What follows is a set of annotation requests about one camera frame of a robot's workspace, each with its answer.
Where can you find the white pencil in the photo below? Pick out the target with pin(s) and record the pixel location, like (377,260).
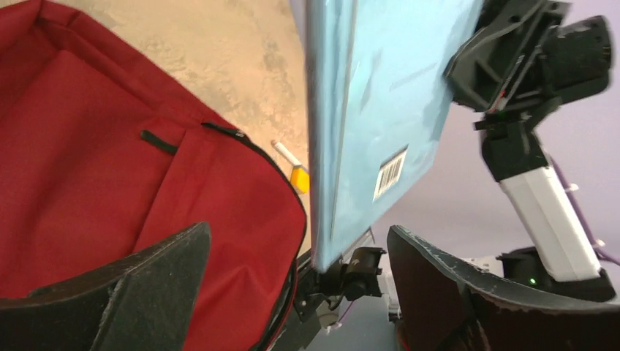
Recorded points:
(286,153)

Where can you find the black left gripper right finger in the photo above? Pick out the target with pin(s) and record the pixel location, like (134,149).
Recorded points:
(449,304)

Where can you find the orange eraser block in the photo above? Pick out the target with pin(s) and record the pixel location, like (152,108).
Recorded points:
(300,179)

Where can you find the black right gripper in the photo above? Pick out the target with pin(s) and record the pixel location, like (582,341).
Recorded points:
(522,55)

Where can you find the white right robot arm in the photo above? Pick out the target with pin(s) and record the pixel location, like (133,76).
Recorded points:
(563,259)

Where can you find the red backpack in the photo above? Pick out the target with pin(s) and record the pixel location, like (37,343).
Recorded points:
(104,154)

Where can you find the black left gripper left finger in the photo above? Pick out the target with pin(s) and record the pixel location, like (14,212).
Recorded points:
(141,302)

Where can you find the light blue notebook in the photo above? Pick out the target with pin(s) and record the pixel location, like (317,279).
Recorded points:
(377,104)

